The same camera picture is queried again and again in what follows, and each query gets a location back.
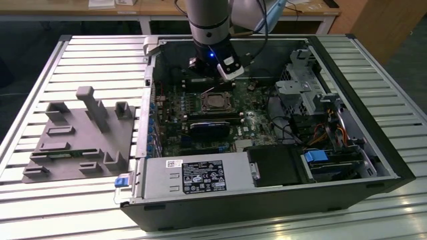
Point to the silver CPU with green edge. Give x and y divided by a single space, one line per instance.
215 101

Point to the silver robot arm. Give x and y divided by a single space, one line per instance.
207 20

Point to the CPU socket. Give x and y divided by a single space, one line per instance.
215 109

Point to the grey case latch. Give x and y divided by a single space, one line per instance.
151 45

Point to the black graphics card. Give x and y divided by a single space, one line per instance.
209 128

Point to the green motherboard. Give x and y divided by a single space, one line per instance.
261 120

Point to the pale blue teach pendant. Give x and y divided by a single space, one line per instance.
277 12

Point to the grey metal drive cage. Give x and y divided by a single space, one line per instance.
301 85

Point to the white box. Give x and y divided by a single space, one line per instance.
101 3
125 2

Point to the silver chipset heatsink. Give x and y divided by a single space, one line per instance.
245 145

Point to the black drive bay box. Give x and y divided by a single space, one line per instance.
277 165

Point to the silver power supply unit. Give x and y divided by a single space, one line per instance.
157 175

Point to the blue disk carrier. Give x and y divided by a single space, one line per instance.
315 156

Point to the grey parts rack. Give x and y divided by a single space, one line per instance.
77 140

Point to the wooden desk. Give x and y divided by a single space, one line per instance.
50 11

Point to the blue plastic latch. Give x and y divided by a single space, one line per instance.
121 181

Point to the wooden cabinet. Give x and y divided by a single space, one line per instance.
383 25

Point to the black PC case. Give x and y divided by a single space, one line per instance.
267 212

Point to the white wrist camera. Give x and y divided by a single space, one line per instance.
230 67

